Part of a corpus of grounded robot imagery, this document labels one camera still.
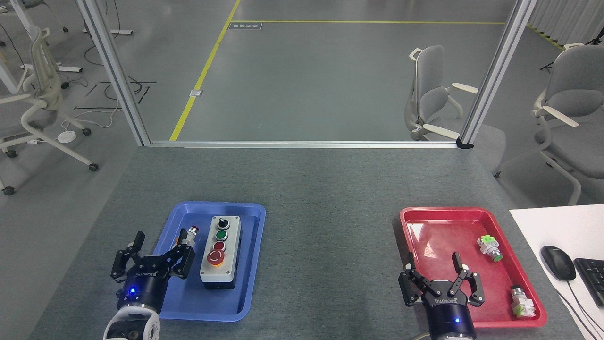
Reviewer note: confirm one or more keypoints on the silver floor socket plate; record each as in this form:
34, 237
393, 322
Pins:
196, 93

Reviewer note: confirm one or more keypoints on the red push button orange block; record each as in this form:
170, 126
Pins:
191, 234

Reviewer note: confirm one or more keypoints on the grey office chair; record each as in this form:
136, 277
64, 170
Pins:
432, 89
573, 99

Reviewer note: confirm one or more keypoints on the black keyboard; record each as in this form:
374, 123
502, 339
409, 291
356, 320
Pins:
592, 281

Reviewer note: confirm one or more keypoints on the white mesh office chair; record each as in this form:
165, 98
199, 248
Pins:
45, 85

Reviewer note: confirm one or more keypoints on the white desk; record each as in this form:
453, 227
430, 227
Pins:
557, 226

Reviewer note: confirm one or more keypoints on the silver push button green block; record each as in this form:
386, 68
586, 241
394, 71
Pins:
521, 302

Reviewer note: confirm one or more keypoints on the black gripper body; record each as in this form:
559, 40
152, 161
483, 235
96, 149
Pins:
144, 288
448, 314

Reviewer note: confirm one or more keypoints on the white curtain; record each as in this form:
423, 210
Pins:
566, 19

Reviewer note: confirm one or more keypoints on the silver aluminium post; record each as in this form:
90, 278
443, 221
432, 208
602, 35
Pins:
115, 75
495, 75

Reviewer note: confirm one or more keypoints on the round white floor disc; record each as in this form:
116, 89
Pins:
66, 136

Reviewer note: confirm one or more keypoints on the black tripod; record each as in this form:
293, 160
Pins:
549, 63

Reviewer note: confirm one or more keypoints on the dark floor label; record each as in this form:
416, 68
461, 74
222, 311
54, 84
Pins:
245, 26

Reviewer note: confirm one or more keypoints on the red plastic tray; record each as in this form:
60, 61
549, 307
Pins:
448, 236

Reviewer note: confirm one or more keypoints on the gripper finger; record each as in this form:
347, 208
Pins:
184, 259
409, 285
123, 262
469, 285

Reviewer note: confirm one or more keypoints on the grey control box with buttons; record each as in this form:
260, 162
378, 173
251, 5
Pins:
220, 255

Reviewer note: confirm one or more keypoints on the blue plastic tray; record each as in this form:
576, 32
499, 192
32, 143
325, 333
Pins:
250, 255

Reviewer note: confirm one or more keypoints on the black computer mouse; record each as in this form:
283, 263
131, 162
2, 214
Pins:
558, 262

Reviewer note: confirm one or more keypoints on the white desk foot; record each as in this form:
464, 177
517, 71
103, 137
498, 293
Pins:
113, 31
61, 68

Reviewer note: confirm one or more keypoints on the green push button switch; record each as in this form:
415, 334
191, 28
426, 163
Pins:
489, 247

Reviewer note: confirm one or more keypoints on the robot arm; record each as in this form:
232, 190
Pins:
419, 336
137, 326

